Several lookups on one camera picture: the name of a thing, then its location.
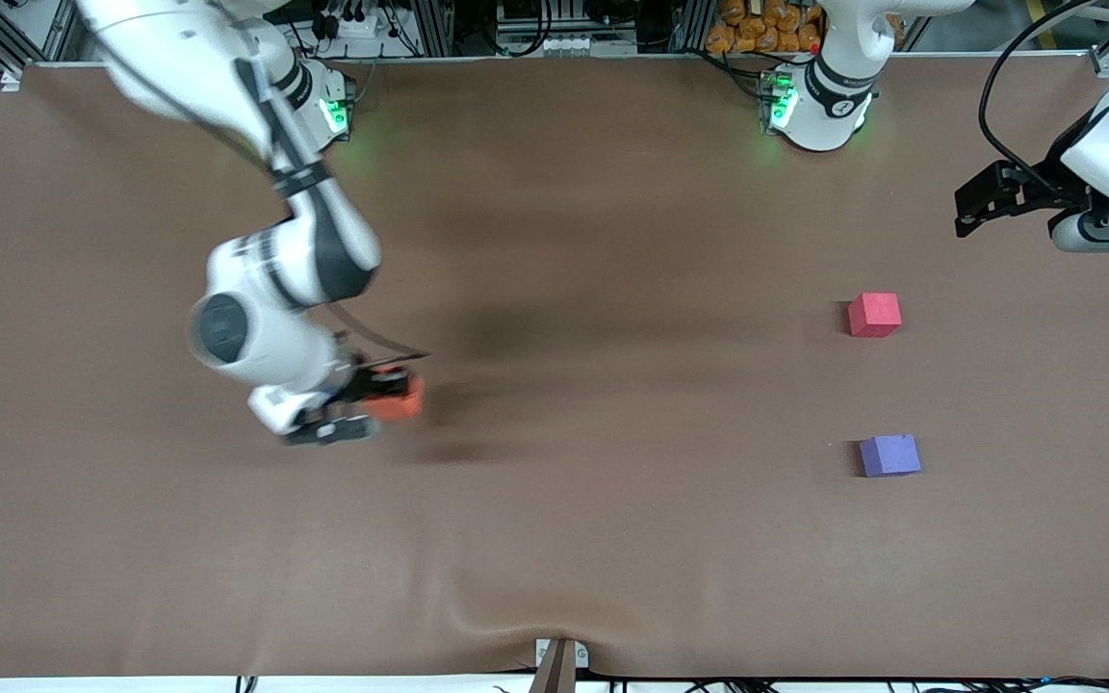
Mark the metal table clamp bracket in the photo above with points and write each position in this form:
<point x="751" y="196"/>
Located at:
<point x="543" y="653"/>

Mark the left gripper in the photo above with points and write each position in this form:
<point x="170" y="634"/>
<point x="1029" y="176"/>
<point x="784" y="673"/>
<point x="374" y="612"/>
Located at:
<point x="1039" y="189"/>

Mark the white connector strip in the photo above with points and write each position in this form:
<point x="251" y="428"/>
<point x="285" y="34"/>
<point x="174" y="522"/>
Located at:
<point x="572" y="44"/>

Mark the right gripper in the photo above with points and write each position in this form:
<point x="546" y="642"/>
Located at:
<point x="358" y="382"/>

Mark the orange foam block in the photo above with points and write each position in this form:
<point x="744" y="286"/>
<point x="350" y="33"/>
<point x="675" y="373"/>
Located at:
<point x="402" y="409"/>

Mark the aluminium frame post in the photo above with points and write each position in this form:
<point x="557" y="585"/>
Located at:
<point x="436" y="27"/>
<point x="696" y="24"/>

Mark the brown table cloth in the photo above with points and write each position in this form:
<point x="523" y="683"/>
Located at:
<point x="554" y="500"/>

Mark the purple foam block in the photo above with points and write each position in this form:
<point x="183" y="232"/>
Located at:
<point x="889" y="455"/>

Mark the orange bumpy bundle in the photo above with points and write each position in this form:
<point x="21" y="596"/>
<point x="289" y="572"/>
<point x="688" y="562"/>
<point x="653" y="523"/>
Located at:
<point x="766" y="27"/>

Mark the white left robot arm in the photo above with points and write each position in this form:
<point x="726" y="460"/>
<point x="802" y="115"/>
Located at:
<point x="829" y="106"/>

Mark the red foam block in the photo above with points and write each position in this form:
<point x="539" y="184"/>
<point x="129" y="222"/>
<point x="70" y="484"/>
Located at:
<point x="872" y="315"/>

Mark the white power strip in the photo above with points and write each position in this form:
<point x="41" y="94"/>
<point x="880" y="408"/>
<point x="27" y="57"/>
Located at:
<point x="354" y="24"/>

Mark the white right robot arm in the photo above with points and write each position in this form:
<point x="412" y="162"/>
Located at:
<point x="256" y="279"/>

